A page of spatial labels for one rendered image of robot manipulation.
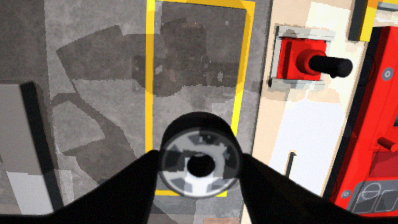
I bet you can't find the yellow tape outline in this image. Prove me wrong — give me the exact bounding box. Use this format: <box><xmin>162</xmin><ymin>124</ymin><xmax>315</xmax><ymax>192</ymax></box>
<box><xmin>145</xmin><ymin>0</ymin><xmax>255</xmax><ymax>195</ymax></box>

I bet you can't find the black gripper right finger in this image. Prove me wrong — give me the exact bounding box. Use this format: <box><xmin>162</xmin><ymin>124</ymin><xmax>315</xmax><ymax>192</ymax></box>
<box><xmin>238</xmin><ymin>153</ymin><xmax>398</xmax><ymax>224</ymax></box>

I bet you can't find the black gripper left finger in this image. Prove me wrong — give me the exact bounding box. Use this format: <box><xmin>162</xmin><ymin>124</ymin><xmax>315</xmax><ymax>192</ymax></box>
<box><xmin>0</xmin><ymin>150</ymin><xmax>159</xmax><ymax>224</ymax></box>

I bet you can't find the black tyre with grey rim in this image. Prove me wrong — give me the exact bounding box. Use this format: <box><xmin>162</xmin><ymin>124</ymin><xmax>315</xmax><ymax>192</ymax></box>
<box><xmin>157</xmin><ymin>112</ymin><xmax>244</xmax><ymax>199</ymax></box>

